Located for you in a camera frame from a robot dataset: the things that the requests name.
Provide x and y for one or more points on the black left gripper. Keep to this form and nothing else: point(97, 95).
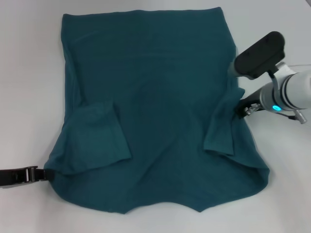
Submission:
point(12, 177)

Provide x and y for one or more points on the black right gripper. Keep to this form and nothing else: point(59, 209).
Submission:
point(252, 99)

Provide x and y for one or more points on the teal blue shirt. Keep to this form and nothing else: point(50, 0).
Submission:
point(158, 97)

